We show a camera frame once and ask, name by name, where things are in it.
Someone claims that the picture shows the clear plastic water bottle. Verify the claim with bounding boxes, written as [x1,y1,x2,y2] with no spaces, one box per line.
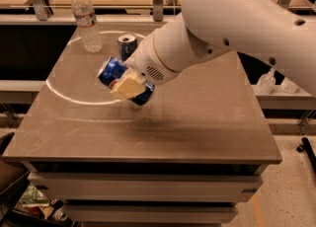
[72,0,103,53]

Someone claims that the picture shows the red bull can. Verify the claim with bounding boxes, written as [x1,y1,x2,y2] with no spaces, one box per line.
[118,33,138,61]

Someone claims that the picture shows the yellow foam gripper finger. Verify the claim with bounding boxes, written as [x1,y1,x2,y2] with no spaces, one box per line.
[111,68,146,100]

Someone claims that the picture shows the clear sanitizer bottle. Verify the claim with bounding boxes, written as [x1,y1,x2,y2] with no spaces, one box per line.
[256,68,276,95]

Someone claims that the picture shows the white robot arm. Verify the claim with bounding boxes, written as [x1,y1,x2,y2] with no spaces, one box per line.
[111,0,316,100]

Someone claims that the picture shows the black chair base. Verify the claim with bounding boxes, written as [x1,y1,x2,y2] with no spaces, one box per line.
[296,137,316,174]

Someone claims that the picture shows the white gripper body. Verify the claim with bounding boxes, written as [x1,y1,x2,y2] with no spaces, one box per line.
[125,35,179,85]

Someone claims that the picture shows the green snack bags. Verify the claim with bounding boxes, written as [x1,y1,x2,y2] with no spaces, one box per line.
[15,185,68,223]

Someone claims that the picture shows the blue pepsi can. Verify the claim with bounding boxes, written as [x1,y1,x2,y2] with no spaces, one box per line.
[98,57,155,106]

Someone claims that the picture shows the grey drawer cabinet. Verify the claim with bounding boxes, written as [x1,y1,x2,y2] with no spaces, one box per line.
[24,162,267,227]

